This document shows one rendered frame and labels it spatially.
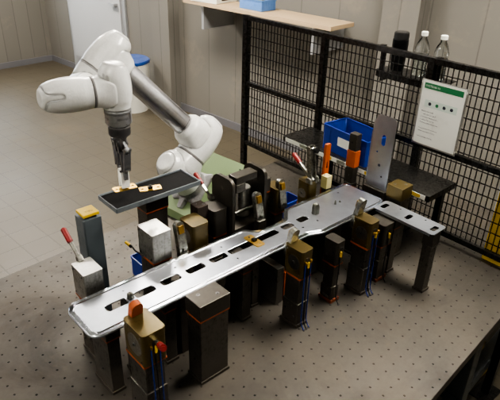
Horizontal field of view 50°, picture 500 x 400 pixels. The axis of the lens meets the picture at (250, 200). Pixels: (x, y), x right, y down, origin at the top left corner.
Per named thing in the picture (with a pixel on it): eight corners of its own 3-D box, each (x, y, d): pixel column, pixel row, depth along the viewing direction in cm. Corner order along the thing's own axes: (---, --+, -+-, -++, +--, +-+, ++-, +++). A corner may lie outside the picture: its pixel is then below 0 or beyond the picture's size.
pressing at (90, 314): (97, 347, 155) (96, 343, 154) (63, 308, 169) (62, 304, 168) (386, 202, 236) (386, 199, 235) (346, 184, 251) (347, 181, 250)
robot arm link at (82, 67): (63, 85, 214) (85, 59, 215) (56, 84, 229) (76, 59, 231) (90, 106, 220) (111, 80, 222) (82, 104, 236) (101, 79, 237)
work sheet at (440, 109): (454, 156, 243) (469, 90, 228) (410, 141, 257) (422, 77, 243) (456, 155, 244) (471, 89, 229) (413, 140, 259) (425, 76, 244)
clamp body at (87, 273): (94, 361, 189) (82, 276, 172) (79, 343, 197) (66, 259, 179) (113, 351, 193) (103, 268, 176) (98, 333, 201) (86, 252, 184)
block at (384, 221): (380, 286, 231) (390, 229, 217) (359, 274, 239) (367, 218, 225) (390, 280, 235) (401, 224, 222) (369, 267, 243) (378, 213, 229)
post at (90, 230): (96, 321, 206) (82, 222, 185) (87, 311, 211) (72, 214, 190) (114, 313, 211) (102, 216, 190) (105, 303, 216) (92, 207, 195)
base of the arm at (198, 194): (168, 204, 277) (162, 200, 273) (188, 167, 282) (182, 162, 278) (194, 214, 267) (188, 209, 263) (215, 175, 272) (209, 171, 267)
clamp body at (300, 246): (301, 334, 204) (308, 257, 187) (278, 318, 211) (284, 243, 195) (313, 326, 208) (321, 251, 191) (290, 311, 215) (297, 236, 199)
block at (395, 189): (390, 259, 248) (402, 190, 231) (375, 251, 254) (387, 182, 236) (400, 253, 253) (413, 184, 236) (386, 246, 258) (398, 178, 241)
